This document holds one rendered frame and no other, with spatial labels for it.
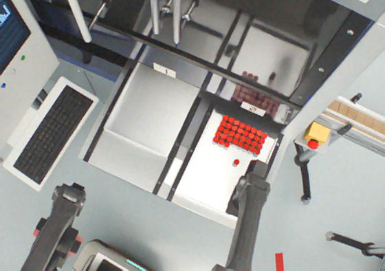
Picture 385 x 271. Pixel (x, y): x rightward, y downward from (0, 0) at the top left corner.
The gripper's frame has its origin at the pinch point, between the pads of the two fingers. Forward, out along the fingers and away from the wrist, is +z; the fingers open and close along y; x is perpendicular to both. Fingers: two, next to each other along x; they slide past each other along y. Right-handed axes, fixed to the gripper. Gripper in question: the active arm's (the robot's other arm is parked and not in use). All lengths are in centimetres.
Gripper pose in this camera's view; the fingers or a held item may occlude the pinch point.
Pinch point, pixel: (236, 208)
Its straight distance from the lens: 148.3
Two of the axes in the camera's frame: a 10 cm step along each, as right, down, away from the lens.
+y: 4.0, -8.3, 4.0
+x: -9.1, -4.0, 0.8
